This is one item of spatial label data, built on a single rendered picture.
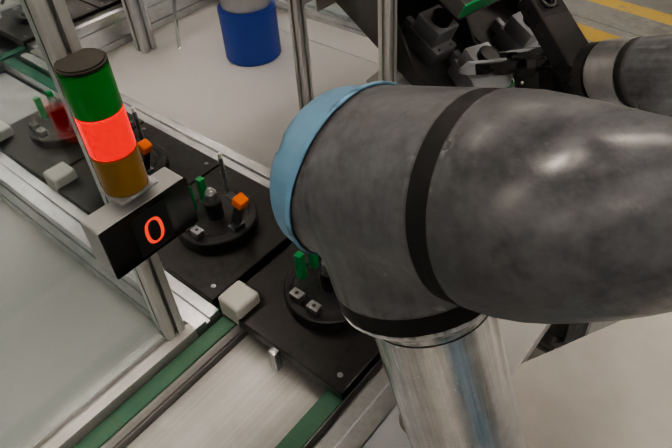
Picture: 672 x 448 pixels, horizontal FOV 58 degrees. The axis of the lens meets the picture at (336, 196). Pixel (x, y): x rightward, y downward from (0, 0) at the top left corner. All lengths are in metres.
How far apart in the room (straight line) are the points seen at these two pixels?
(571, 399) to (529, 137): 0.76
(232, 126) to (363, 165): 1.19
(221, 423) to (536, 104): 0.70
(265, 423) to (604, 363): 0.52
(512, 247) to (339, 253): 0.12
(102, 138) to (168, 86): 1.06
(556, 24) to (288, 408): 0.61
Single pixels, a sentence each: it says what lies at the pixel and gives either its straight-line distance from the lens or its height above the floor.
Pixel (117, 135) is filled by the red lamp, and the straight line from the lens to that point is 0.66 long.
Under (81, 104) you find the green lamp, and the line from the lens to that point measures 0.64.
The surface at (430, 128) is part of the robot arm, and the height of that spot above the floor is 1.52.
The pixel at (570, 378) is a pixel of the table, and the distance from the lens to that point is 1.02.
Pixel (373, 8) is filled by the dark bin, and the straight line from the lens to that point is 0.90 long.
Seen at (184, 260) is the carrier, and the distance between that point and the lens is 1.02.
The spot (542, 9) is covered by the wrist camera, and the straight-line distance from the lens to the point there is 0.79.
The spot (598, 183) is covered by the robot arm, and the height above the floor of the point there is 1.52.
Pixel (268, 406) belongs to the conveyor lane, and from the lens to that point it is 0.90.
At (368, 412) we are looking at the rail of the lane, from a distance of 0.84.
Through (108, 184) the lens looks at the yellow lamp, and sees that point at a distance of 0.69.
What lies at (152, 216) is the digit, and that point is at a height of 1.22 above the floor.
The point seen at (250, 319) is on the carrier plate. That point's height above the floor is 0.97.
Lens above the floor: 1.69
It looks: 41 degrees down
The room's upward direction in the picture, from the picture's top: 4 degrees counter-clockwise
